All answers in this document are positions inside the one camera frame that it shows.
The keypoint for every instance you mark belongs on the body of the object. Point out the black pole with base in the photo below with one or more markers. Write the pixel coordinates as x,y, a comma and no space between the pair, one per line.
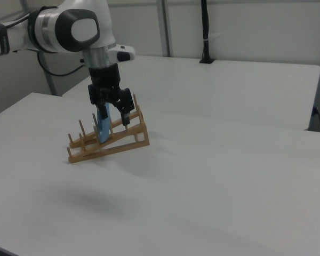
205,26

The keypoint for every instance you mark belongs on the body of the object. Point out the wooden plate rack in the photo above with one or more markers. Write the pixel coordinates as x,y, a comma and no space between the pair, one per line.
82,157

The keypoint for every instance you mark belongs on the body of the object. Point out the blue plastic plate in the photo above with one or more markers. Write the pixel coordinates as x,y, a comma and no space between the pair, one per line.
104,130

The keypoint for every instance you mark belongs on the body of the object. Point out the white desk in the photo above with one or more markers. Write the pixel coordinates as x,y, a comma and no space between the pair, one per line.
229,88

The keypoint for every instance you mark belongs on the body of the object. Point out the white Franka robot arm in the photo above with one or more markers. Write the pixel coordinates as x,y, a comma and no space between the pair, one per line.
50,26

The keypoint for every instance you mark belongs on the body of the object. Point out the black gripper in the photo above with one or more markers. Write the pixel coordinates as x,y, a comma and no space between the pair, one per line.
105,77

